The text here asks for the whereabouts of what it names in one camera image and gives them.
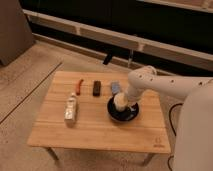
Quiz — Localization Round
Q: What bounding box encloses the black cable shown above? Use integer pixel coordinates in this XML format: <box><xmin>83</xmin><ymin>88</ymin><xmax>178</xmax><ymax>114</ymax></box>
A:
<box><xmin>167</xmin><ymin>102</ymin><xmax>184</xmax><ymax>171</ymax></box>

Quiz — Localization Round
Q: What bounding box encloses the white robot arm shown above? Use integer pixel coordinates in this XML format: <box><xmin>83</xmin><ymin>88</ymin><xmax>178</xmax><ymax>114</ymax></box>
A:
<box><xmin>126</xmin><ymin>66</ymin><xmax>213</xmax><ymax>171</ymax></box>

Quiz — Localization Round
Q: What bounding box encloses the dark rectangular bar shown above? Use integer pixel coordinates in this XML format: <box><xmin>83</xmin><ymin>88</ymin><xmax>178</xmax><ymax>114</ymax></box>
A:
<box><xmin>93</xmin><ymin>81</ymin><xmax>101</xmax><ymax>96</ymax></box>

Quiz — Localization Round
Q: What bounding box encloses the dark ceramic bowl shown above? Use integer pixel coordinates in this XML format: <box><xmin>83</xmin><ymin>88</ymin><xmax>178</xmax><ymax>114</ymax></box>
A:
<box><xmin>107</xmin><ymin>97</ymin><xmax>139</xmax><ymax>122</ymax></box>

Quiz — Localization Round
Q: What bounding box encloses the blue sponge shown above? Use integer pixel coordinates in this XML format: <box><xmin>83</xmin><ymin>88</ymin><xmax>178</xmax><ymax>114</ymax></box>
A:
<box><xmin>111</xmin><ymin>81</ymin><xmax>121</xmax><ymax>95</ymax></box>

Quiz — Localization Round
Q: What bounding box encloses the wooden table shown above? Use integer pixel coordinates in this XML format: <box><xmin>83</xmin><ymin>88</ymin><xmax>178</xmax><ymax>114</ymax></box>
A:
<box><xmin>27</xmin><ymin>70</ymin><xmax>172</xmax><ymax>167</ymax></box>

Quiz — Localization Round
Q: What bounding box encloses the brown cabinet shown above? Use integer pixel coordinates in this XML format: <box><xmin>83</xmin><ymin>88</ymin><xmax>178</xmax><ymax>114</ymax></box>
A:
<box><xmin>0</xmin><ymin>0</ymin><xmax>35</xmax><ymax>66</ymax></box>

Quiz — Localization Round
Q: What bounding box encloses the cream ceramic cup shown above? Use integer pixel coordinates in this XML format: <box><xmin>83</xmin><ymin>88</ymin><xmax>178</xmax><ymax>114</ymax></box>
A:
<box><xmin>114</xmin><ymin>93</ymin><xmax>128</xmax><ymax>111</ymax></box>

